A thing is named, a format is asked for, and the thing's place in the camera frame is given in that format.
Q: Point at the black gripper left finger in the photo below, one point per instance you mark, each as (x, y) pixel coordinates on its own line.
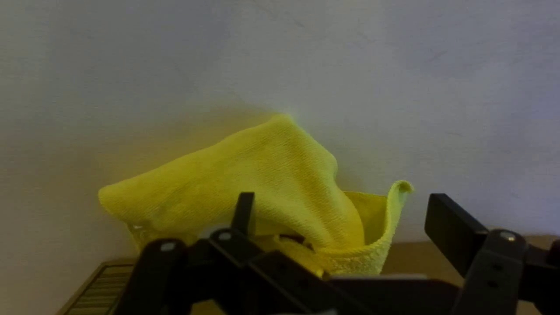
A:
(241, 222)

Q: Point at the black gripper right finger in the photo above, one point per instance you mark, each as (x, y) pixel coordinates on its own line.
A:
(454, 232)

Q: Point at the yellow microfiber cloth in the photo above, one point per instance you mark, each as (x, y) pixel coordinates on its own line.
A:
(298, 206)

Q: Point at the brown cardboard box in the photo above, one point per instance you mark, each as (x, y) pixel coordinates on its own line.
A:
(487, 276)

